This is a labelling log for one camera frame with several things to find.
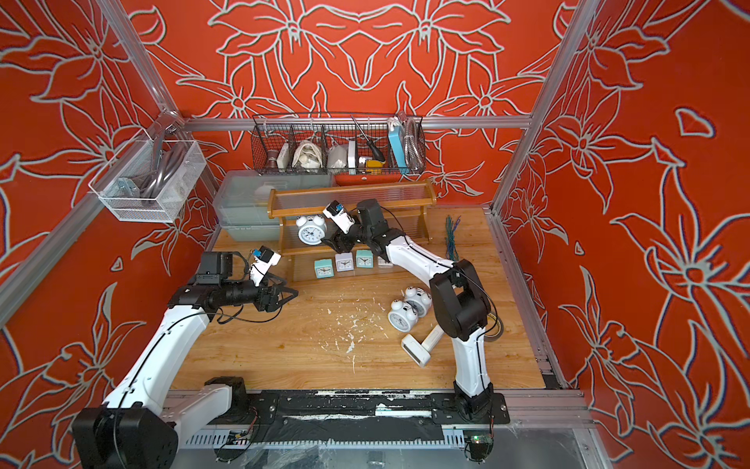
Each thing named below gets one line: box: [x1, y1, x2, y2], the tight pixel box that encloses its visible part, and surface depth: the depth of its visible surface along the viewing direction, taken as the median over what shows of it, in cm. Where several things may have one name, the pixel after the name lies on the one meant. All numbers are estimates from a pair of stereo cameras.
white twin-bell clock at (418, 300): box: [405, 286, 433, 318], surface depth 86 cm
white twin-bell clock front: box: [295, 214, 327, 247], surface depth 87 cm
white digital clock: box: [400, 333, 432, 369], surface depth 81 cm
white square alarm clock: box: [334, 252, 354, 272], surface depth 99 cm
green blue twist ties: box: [445, 214, 461, 262], surface depth 113 cm
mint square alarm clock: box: [314, 258, 335, 279], surface depth 97 cm
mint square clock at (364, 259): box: [355, 249, 375, 269], surface depth 100 cm
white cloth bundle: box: [291, 139, 324, 171], surface depth 92 cm
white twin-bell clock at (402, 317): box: [386, 298, 419, 334], surface depth 84 cm
